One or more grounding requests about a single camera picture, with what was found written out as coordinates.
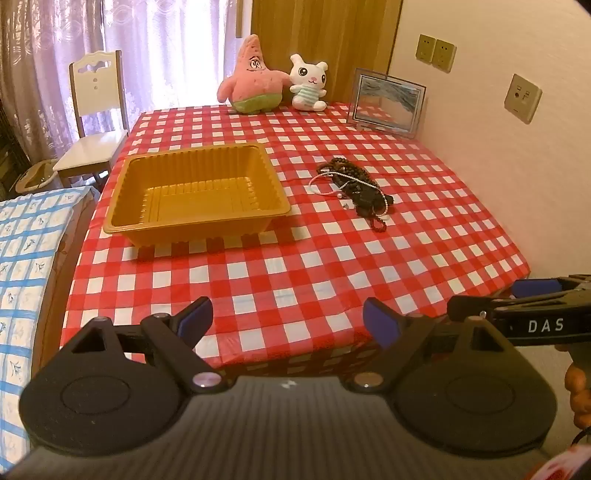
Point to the red white checkered tablecloth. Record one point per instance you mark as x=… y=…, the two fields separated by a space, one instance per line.
x=323 y=258

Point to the red white fabric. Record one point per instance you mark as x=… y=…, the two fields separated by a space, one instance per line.
x=570 y=464

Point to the glass sand picture frame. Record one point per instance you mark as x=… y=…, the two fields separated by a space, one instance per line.
x=388 y=104

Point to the beige plastic basin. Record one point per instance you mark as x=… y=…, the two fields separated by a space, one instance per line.
x=37 y=177

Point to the pink starfish plush toy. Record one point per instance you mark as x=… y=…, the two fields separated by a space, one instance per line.
x=254 y=78

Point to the wooden door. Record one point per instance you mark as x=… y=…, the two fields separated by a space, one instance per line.
x=323 y=37

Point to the large beige wall socket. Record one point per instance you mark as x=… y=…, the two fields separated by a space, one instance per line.
x=522 y=98

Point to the person's right hand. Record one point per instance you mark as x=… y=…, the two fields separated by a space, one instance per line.
x=581 y=387

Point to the mauve lace curtain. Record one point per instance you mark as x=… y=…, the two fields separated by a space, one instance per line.
x=32 y=69
x=175 y=41

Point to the white wooden chair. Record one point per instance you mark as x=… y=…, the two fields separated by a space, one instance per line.
x=94 y=92

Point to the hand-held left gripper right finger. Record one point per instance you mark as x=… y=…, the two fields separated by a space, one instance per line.
x=379 y=323

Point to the blue grid white blanket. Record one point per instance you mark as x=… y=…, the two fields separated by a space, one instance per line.
x=27 y=258

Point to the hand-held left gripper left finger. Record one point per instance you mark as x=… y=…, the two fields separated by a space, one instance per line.
x=196 y=321

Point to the wooden wall strip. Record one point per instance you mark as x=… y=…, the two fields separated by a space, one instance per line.
x=239 y=18

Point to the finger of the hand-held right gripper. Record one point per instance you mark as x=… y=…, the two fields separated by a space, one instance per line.
x=464 y=307
x=524 y=288

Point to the white bunny plush toy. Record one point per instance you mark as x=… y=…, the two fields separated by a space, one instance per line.
x=307 y=83

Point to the yellow plastic tray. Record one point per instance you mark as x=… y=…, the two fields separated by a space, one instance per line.
x=198 y=203

